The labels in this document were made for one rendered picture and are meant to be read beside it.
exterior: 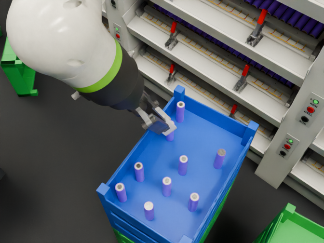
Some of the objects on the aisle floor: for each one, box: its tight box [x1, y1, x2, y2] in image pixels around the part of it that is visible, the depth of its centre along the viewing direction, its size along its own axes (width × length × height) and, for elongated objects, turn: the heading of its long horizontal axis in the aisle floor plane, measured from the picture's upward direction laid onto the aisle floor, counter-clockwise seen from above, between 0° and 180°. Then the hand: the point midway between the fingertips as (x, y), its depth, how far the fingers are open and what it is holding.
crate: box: [0, 35, 39, 97], centre depth 146 cm, size 8×30×20 cm, turn 4°
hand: (162, 121), depth 73 cm, fingers closed, pressing on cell
